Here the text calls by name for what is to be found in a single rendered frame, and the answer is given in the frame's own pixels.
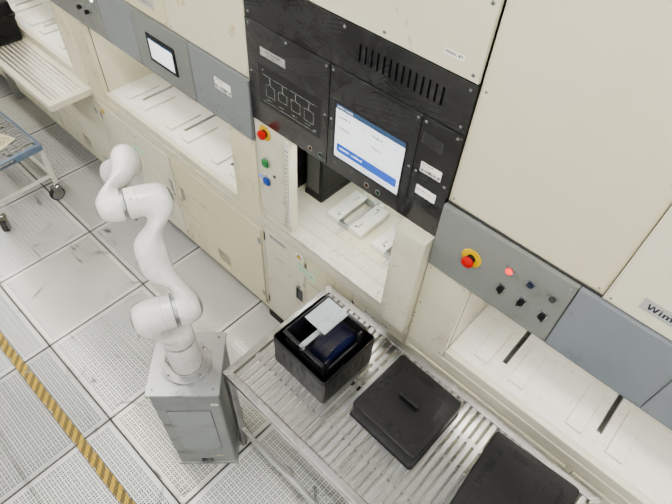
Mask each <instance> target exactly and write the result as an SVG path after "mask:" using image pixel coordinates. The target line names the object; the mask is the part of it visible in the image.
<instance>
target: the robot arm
mask: <svg viewBox="0 0 672 504"><path fill-rule="evenodd" d="M100 176H101V178H102V180H103V181H104V183H105V184H104V186H103V187H102V188H101V190H100V191H99V193H98V195H97V197H96V200H95V210H96V213H97V215H98V216H99V218H101V219H102V220H103V221H105V222H108V223H119V222H124V221H128V220H132V219H136V221H137V220H138V218H141V217H146V218H147V222H146V224H145V226H144V227H143V229H142V230H141V231H140V233H139V234H138V235H137V237H136V239H135V241H134V253H135V256H136V259H137V262H138V265H139V268H140V270H141V272H142V274H143V275H144V276H145V277H146V278H147V279H148V280H149V281H151V282H153V283H155V284H158V285H161V286H164V287H166V288H168V289H169V290H170V291H171V293H168V294H164V295H160V296H157V297H153V298H150V299H146V300H143V301H141V302H139V303H137V304H136V305H135V306H134V307H133V308H132V310H131V313H130V321H131V324H132V327H133V329H134V330H135V331H136V332H137V333H138V334H139V335H140V336H142V337H143V338H146V339H148V340H151V341H155V342H159V343H162V345H163V348H164V351H165V355H164V357H163V359H162V365H161V366H162V371H163V374H164V376H165V377H166V378H167V379H168V380H169V381H170V382H172V383H174V384H177V385H189V384H193V383H195V382H197V381H199V380H201V379H202V378H203V377H204V376H205V375H206V374H207V372H208V371H209V369H210V367H211V361H212V358H211V354H210V351H209V350H208V348H207V347H206V346H205V345H204V344H202V343H200V342H198V341H197V339H196V336H195V332H194V329H193V327H192V325H191V323H193V322H195V321H197V320H198V319H199V318H200V317H201V315H202V313H203V305H202V301H201V299H200V297H199V295H198V294H197V293H196V292H195V291H194V290H193V289H192V288H191V287H190V286H189V285H188V284H187V283H186V282H185V281H184V280H183V279H182V278H181V277H180V276H179V275H178V273H177V272H176V270H175V268H174V267H173V265H172V262H171V260H170V257H169V253H168V250H167V247H166V243H165V239H164V229H165V226H166V224H167V222H168V220H169V218H170V216H171V214H172V211H173V208H174V197H173V194H172V192H171V191H170V189H169V188H168V187H167V186H166V185H164V184H162V183H158V182H152V183H148V179H147V176H146V173H145V169H144V166H143V163H142V159H141V156H140V154H139V153H138V152H137V150H136V149H135V148H134V147H133V146H131V145H128V144H119V145H117V146H115V147H114V148H113V149H112V151H111V153H110V159H109V160H106V161H104V162H103V163H102V164H101V166H100Z"/></svg>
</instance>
